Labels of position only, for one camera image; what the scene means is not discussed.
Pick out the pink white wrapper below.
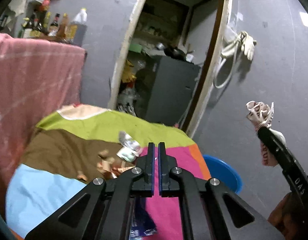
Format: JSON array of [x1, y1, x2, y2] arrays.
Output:
[[246, 101, 286, 167]]

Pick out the orange peel scraps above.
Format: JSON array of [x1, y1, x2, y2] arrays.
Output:
[[76, 147, 137, 183]]

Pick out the black wok on cabinet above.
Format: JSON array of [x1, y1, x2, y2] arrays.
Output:
[[163, 45, 194, 61]]

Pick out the dark soy sauce bottle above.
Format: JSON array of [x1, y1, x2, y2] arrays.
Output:
[[48, 13, 60, 36]]

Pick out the white green wrapper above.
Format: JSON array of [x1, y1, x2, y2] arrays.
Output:
[[117, 131, 143, 163]]

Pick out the dark grey cabinet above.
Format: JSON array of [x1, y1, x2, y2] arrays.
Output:
[[142, 56, 201, 126]]

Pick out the multicolour patchwork tablecloth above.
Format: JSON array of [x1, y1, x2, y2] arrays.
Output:
[[5, 104, 211, 237]]

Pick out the white rubber gloves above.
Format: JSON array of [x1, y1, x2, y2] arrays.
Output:
[[241, 31, 257, 61]]

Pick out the wooden door frame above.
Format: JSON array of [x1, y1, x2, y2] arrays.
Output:
[[107, 0, 233, 138]]

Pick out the person's right hand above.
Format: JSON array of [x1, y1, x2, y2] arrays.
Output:
[[268, 192, 303, 239]]

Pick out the blue plastic bucket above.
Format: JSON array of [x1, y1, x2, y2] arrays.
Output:
[[203, 154, 243, 194]]

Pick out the blue plastic wrapper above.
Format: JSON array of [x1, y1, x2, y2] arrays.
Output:
[[129, 198, 157, 239]]

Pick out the green box on shelf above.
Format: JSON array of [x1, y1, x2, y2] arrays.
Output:
[[129, 43, 143, 53]]

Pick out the beige hanging rag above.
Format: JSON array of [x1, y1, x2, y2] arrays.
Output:
[[8, 0, 27, 17]]

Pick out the brown sauce bottle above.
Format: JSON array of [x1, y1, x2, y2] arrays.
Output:
[[56, 13, 69, 39]]

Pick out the pink hanging cloth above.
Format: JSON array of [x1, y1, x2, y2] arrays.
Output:
[[0, 34, 86, 216]]

